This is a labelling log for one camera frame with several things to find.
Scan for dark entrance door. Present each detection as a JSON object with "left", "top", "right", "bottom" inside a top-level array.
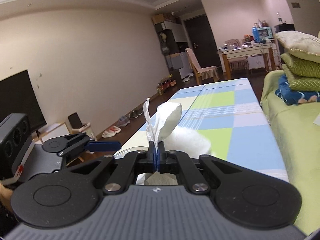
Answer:
[{"left": 184, "top": 15, "right": 221, "bottom": 68}]

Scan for lower green cushion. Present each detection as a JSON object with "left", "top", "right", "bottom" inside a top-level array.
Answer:
[{"left": 284, "top": 70, "right": 320, "bottom": 92}]

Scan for white paper towel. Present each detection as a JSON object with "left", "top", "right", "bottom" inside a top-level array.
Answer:
[{"left": 135, "top": 97, "right": 213, "bottom": 186}]

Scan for grey sneakers pair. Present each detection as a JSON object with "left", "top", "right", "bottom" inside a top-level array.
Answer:
[{"left": 116, "top": 116, "right": 130, "bottom": 127}]

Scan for tall dark white cabinet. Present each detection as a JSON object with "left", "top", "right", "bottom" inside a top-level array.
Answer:
[{"left": 151, "top": 14, "right": 192, "bottom": 82}]

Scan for wooden chair with pink cover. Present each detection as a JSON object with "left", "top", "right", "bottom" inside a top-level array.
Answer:
[{"left": 185, "top": 48, "right": 220, "bottom": 85}]

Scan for white wooden tv cabinet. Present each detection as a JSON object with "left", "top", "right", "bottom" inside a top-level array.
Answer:
[{"left": 31, "top": 122, "right": 70, "bottom": 144}]

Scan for checkered blue green tablecloth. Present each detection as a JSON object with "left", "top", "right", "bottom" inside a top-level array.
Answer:
[{"left": 113, "top": 77, "right": 291, "bottom": 183}]

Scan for white wooden side table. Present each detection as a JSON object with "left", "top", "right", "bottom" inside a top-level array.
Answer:
[{"left": 217, "top": 42, "right": 276, "bottom": 80}]

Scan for upper green cushion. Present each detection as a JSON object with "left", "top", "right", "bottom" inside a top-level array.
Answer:
[{"left": 280, "top": 53, "right": 320, "bottom": 78}]

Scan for green cushion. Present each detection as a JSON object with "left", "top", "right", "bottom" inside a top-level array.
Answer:
[
  {"left": 284, "top": 70, "right": 320, "bottom": 92},
  {"left": 280, "top": 53, "right": 320, "bottom": 78}
]

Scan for blue bottle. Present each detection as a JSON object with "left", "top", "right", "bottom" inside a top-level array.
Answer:
[{"left": 252, "top": 26, "right": 260, "bottom": 43}]

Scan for pink white slippers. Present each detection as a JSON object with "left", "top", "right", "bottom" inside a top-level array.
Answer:
[{"left": 101, "top": 126, "right": 121, "bottom": 138}]

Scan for bottles pack on floor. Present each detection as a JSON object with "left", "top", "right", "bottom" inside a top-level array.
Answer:
[{"left": 157, "top": 74, "right": 177, "bottom": 95}]

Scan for light blue microwave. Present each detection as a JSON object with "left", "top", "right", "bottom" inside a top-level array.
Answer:
[{"left": 257, "top": 27, "right": 273, "bottom": 43}]

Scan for dark sneakers pair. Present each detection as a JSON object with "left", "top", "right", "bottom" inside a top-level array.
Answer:
[{"left": 129, "top": 108, "right": 143, "bottom": 119}]

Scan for blue patterned blanket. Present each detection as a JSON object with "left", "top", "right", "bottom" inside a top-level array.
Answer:
[{"left": 275, "top": 74, "right": 319, "bottom": 106}]

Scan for black flat television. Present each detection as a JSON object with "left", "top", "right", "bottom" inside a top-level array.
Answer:
[{"left": 0, "top": 70, "right": 47, "bottom": 132}]

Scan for person's left hand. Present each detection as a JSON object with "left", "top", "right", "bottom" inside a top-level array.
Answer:
[{"left": 0, "top": 183, "right": 13, "bottom": 212}]

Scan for beige cushion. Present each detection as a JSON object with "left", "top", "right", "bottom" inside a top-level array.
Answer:
[{"left": 275, "top": 30, "right": 320, "bottom": 63}]

